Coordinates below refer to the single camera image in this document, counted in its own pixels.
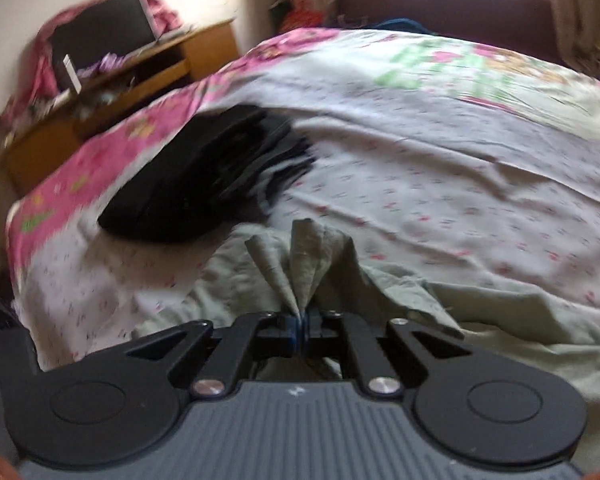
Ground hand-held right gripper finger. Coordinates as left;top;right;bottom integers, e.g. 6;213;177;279
300;310;468;401
125;310;301;401

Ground green pants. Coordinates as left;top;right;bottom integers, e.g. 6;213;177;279
132;217;600;461

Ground black folded clothing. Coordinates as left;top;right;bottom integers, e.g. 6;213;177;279
97;104;318;243

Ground cherry print bed sheet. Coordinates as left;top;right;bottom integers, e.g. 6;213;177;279
10;75;600;376

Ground small white box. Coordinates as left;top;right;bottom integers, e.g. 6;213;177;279
62;54;83;95

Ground wooden desk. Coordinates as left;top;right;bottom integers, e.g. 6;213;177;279
0;17;241;196

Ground pink floral bed sheet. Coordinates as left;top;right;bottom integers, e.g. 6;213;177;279
5;27;600;281

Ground purple patterned packet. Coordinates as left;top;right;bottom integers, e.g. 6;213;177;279
80;52;131;76

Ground red bag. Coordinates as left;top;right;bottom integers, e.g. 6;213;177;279
285;0;331;31

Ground blue cloth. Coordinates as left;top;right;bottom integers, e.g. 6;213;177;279
375;19;436;37

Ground black monitor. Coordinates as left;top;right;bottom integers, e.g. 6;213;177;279
47;0;158;88

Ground pink cloth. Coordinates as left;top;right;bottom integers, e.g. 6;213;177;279
0;0;186;126

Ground maroon sofa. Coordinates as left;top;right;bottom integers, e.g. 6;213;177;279
335;0;566;66

